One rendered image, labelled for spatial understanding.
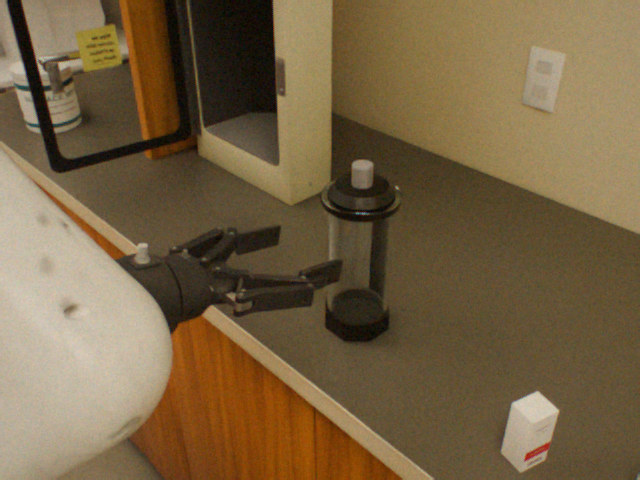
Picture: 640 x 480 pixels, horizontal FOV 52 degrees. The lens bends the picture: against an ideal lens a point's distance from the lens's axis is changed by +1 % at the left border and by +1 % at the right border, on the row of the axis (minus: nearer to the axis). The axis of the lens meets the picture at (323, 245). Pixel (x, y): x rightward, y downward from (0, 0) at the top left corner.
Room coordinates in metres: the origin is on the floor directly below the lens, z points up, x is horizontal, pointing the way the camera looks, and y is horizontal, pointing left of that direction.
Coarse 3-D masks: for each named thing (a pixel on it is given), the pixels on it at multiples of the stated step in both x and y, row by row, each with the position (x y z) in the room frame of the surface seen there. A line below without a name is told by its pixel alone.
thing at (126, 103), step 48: (48, 0) 1.19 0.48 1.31; (96, 0) 1.24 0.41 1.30; (144, 0) 1.29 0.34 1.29; (48, 48) 1.18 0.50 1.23; (96, 48) 1.23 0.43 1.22; (144, 48) 1.29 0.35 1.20; (48, 96) 1.17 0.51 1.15; (96, 96) 1.22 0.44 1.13; (144, 96) 1.28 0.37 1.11; (96, 144) 1.21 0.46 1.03
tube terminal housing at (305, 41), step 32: (288, 0) 1.13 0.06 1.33; (320, 0) 1.18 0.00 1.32; (288, 32) 1.13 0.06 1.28; (320, 32) 1.18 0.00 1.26; (288, 64) 1.12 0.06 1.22; (320, 64) 1.18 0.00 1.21; (288, 96) 1.12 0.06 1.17; (320, 96) 1.18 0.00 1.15; (288, 128) 1.12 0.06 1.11; (320, 128) 1.18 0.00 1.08; (224, 160) 1.28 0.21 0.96; (256, 160) 1.19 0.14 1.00; (288, 160) 1.12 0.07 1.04; (320, 160) 1.18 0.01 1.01; (288, 192) 1.12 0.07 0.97; (320, 192) 1.18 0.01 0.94
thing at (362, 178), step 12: (360, 168) 0.76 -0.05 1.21; (372, 168) 0.76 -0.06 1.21; (336, 180) 0.78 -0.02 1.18; (348, 180) 0.78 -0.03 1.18; (360, 180) 0.76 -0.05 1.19; (372, 180) 0.77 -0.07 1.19; (384, 180) 0.78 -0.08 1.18; (336, 192) 0.75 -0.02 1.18; (348, 192) 0.75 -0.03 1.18; (360, 192) 0.75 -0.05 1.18; (372, 192) 0.75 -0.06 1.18; (384, 192) 0.75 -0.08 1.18; (348, 204) 0.73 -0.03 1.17; (360, 204) 0.73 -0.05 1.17; (372, 204) 0.73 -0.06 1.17; (384, 204) 0.73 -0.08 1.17
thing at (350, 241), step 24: (336, 216) 0.73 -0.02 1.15; (336, 240) 0.74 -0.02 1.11; (360, 240) 0.72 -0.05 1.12; (384, 240) 0.74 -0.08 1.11; (360, 264) 0.72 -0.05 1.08; (384, 264) 0.74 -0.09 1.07; (336, 288) 0.74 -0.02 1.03; (360, 288) 0.72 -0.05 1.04; (384, 288) 0.74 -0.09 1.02; (336, 312) 0.74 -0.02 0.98; (360, 312) 0.72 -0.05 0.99; (384, 312) 0.75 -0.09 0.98
